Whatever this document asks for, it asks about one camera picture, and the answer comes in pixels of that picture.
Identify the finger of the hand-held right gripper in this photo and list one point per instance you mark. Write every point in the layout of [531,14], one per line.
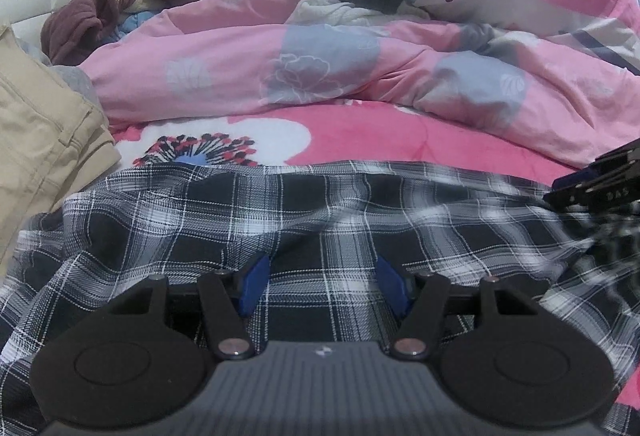
[580,180]

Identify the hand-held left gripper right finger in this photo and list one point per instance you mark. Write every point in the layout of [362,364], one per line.
[392,288]

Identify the grey cloth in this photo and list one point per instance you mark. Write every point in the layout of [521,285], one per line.
[75,78]

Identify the light blue cloth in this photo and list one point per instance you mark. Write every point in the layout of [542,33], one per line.
[132,21]

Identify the white knit cloth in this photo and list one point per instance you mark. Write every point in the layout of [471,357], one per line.
[325,11]

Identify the black white plaid pants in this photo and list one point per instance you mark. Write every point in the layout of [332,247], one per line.
[325,226]

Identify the folded beige pants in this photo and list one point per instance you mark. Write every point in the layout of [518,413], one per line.
[40,141]

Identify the maroon jacket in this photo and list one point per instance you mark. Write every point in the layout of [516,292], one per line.
[80,21]

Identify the pink floral blanket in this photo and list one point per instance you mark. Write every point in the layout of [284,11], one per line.
[350,131]

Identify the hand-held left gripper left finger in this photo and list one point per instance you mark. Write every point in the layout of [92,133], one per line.
[252,286]

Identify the pink grey flower quilt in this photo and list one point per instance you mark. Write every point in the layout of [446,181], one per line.
[225,66]

